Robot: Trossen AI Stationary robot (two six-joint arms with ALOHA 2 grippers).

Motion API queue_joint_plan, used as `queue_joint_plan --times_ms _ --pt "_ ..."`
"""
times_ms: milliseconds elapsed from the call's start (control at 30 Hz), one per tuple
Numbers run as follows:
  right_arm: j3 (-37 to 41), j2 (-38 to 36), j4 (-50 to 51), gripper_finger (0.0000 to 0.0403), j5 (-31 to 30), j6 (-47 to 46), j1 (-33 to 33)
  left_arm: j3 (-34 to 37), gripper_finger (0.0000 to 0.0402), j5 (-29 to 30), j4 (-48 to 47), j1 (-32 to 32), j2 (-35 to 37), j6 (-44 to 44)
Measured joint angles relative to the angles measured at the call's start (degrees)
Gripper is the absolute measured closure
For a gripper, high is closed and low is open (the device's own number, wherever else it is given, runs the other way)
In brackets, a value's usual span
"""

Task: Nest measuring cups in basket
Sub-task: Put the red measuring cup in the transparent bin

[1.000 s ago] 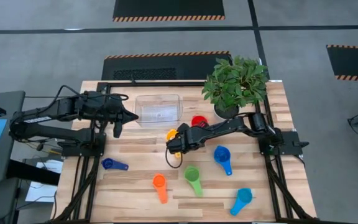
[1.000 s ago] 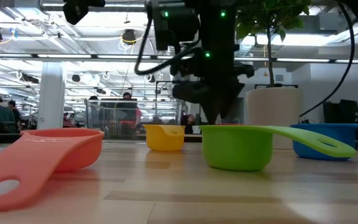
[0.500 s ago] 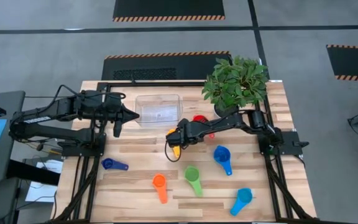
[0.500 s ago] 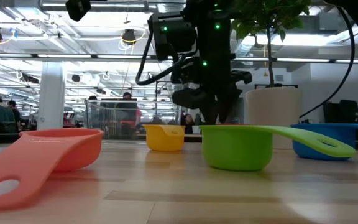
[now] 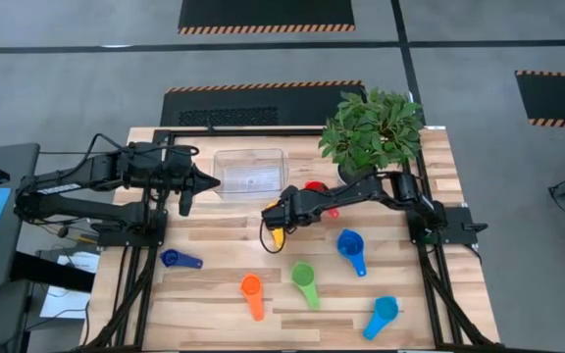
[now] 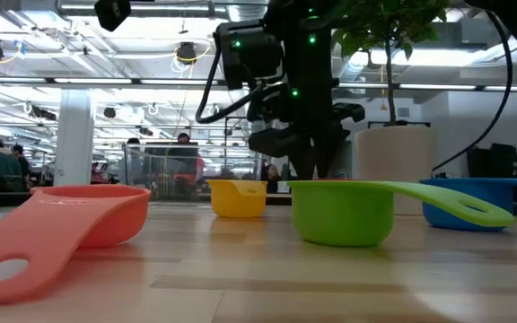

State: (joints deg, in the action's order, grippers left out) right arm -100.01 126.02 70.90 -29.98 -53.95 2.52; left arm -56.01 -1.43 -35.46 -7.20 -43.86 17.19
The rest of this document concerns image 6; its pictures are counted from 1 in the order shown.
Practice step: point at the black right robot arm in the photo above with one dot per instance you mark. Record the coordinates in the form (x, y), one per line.
(312, 27)

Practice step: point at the blue measuring cup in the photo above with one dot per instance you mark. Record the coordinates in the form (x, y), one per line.
(442, 220)

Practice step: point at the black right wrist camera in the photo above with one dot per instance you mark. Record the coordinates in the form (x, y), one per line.
(249, 54)

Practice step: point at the green potted tree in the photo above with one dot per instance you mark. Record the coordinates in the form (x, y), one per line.
(375, 18)

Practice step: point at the yellow measuring cup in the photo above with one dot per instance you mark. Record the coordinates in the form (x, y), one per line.
(236, 202)

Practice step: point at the coral measuring cup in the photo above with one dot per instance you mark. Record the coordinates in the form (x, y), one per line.
(61, 220)

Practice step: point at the black equipment rack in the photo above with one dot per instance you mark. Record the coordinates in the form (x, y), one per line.
(492, 161)

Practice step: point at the green measuring cup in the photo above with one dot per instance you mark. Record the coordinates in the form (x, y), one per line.
(344, 215)

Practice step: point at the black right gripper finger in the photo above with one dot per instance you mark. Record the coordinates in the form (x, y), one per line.
(304, 163)
(328, 152)

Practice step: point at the clear glass enclosure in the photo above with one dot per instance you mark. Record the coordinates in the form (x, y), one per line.
(146, 170)

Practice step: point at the black round ceiling camera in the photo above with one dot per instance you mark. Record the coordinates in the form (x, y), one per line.
(109, 112)

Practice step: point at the white planter pot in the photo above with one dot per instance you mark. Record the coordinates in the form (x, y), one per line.
(397, 152)

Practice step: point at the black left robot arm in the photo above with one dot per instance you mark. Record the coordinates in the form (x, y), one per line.
(112, 13)

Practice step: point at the person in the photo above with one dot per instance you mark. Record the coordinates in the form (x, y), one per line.
(271, 175)
(184, 157)
(23, 166)
(2, 166)

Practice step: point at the black frame bar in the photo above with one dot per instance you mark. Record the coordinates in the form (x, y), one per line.
(415, 124)

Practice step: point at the white building column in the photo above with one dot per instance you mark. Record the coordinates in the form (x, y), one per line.
(74, 134)

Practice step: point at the long ceiling light strip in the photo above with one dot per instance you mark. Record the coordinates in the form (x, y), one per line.
(16, 80)
(438, 87)

